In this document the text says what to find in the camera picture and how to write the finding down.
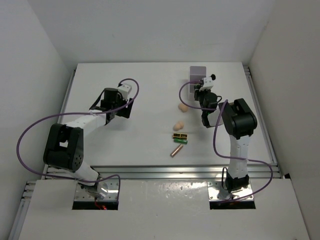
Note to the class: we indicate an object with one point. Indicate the rose gold lipstick tube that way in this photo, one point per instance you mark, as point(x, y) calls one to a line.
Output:
point(176, 150)

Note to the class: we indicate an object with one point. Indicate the upper beige makeup sponge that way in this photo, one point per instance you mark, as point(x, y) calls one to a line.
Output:
point(183, 108)

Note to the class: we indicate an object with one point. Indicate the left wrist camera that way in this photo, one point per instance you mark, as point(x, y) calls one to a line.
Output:
point(125, 90)

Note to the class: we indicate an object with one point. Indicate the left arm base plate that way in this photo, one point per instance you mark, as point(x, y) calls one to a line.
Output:
point(102, 191)

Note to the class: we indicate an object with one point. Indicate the beige makeup sponge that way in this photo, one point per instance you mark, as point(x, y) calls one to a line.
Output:
point(178, 126)
point(183, 108)

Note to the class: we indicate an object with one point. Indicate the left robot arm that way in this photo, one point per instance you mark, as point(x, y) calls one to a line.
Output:
point(65, 144)

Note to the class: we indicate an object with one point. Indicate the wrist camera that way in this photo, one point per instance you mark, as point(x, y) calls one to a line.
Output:
point(206, 84)
point(125, 90)

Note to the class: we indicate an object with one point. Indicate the green tube lying flat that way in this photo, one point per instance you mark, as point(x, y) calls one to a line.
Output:
point(180, 141)

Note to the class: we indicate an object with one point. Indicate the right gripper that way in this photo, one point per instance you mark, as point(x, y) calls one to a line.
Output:
point(198, 93)

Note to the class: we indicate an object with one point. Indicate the black round makeup brush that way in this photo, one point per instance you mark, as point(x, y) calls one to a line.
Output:
point(213, 77)

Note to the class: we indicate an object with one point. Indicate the black gold lipstick case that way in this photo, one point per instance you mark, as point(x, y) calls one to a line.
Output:
point(177, 135)

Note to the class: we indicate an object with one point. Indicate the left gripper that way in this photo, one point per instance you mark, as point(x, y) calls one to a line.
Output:
point(125, 111)

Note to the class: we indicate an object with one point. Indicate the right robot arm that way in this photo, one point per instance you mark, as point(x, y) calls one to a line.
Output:
point(240, 123)

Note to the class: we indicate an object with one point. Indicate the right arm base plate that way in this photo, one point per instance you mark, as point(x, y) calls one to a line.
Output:
point(216, 193)

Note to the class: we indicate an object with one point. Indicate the white divided organizer box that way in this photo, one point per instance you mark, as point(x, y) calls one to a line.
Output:
point(196, 74)

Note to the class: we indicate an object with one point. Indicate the lower beige makeup sponge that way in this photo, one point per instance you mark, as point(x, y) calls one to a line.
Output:
point(178, 126)

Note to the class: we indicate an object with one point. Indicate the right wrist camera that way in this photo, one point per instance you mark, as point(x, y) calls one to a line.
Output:
point(206, 84)

